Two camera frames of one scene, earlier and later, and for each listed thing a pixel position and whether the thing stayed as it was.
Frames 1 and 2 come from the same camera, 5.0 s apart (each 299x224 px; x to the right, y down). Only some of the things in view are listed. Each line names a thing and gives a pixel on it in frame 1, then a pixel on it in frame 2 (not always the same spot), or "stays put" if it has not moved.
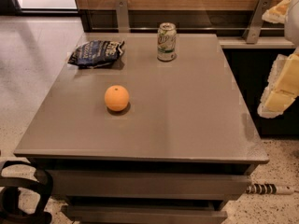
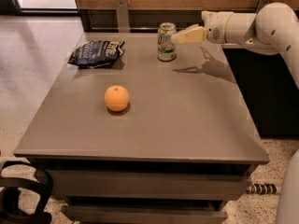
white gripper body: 292,27 to 215,27
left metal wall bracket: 122,16 stays put
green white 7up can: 166,42 stays put
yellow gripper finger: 282,86 to 196,35
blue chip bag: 95,53 stays put
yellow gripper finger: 277,12 to 192,27
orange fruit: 116,98 stays put
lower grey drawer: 144,215 stays put
